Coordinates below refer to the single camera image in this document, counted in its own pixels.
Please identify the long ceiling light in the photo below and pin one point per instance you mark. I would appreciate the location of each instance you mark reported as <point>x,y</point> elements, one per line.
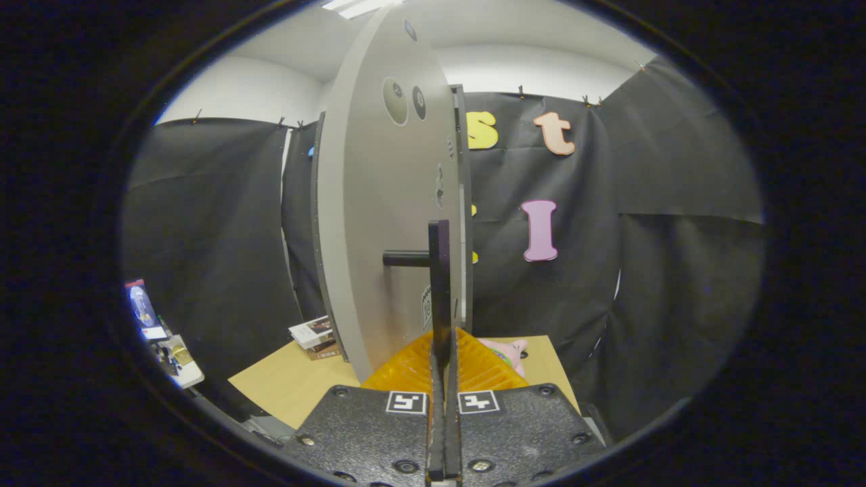
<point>358,5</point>

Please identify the pink and green plush toy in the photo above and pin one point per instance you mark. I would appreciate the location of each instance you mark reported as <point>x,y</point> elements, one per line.
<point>507,352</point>

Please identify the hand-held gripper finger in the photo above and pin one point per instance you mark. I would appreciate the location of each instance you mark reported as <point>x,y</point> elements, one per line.
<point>436,433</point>
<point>452,433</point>

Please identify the small lit screen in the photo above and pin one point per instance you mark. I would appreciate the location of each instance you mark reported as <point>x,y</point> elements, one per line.
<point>141,308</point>

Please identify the grey shoe cabinet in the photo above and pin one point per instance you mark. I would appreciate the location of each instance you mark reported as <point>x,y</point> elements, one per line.
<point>468,135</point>

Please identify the stack of books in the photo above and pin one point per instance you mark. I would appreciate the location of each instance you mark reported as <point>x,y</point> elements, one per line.
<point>314,335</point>

